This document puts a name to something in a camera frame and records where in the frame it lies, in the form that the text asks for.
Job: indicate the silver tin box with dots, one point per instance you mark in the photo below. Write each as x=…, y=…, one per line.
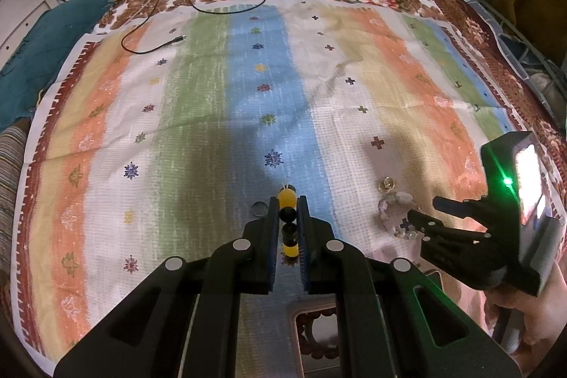
x=294, y=342

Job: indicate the brown striped rolled blanket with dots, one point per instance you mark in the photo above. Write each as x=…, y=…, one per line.
x=11, y=192

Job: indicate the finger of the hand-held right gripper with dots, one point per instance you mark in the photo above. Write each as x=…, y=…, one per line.
x=438, y=227
x=456, y=207

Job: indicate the white decorated headboard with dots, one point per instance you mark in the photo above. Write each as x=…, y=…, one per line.
x=17, y=28

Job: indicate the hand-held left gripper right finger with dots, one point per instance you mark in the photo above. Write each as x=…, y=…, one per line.
x=304, y=240

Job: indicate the teal pillow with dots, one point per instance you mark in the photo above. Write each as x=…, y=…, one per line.
x=48, y=50

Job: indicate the striped pastel cloth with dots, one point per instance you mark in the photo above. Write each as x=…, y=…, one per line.
x=199, y=103

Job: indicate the clear plastic storage bag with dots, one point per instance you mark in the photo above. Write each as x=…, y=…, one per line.
x=522, y=50

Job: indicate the small gold ornament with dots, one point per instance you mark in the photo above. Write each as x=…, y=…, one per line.
x=386, y=184

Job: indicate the person's right hand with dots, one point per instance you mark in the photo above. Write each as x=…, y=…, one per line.
x=544, y=325

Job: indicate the clear glass bead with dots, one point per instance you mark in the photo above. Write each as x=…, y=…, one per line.
x=259, y=208

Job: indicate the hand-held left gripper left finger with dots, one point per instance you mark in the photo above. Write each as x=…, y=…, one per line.
x=271, y=240

